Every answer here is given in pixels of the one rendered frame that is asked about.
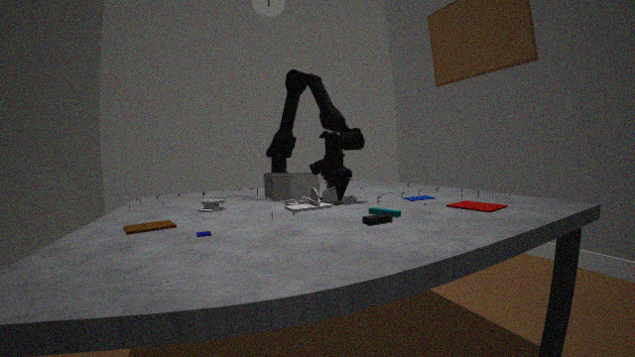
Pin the brown flat bar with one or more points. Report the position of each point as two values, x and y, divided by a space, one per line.
151 226

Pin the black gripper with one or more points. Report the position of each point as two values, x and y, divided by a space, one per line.
339 176

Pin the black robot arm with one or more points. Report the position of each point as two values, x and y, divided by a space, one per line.
330 119

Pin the red flat plate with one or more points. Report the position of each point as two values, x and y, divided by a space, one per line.
478 206

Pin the teal flat bar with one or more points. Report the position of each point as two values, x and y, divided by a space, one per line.
377 210

